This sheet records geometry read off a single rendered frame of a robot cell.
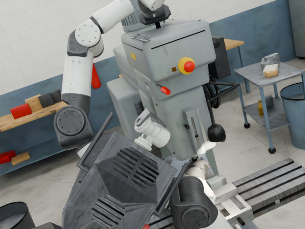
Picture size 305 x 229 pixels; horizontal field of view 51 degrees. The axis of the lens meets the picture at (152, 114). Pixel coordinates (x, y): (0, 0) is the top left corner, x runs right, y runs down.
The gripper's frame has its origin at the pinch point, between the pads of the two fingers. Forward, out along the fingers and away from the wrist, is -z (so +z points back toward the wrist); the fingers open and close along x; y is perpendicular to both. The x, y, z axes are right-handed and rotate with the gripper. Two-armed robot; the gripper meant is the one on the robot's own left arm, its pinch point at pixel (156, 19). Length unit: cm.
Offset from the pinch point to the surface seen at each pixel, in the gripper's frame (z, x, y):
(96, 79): -381, -133, 108
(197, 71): -2.9, 10.4, -24.6
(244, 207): -33, 16, -85
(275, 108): -283, 104, -22
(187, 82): -3.2, 5.6, -28.0
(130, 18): -12.4, -11.8, 9.8
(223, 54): -39.7, 27.5, -10.3
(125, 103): -46, -29, -20
